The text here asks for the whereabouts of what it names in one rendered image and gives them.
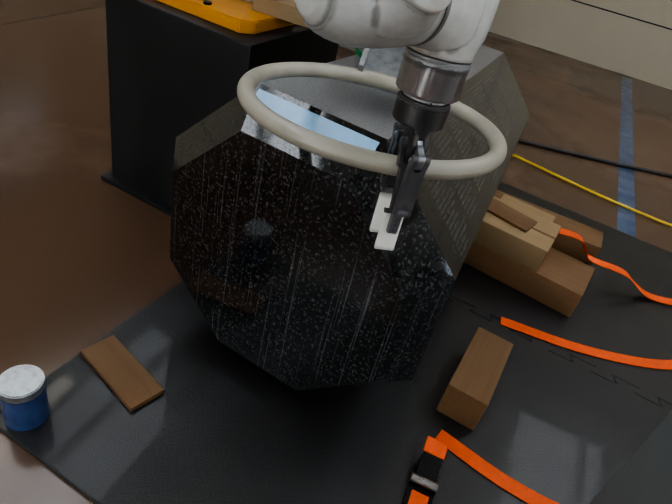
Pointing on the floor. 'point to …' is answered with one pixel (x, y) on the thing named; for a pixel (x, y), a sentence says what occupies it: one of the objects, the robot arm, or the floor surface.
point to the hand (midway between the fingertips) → (386, 222)
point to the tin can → (23, 397)
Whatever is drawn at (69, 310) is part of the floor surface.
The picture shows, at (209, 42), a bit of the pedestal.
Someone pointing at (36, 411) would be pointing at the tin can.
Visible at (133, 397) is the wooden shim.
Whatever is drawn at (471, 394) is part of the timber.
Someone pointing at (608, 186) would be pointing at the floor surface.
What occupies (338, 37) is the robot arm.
